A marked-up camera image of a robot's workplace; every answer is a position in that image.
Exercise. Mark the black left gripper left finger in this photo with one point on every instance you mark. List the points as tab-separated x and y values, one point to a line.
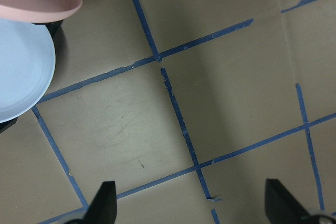
103	208

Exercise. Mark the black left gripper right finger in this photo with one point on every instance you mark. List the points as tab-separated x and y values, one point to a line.
281	207

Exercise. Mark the light blue plate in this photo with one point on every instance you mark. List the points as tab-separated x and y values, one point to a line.
27	66

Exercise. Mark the black dish rack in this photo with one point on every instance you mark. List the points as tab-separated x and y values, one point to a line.
52	27

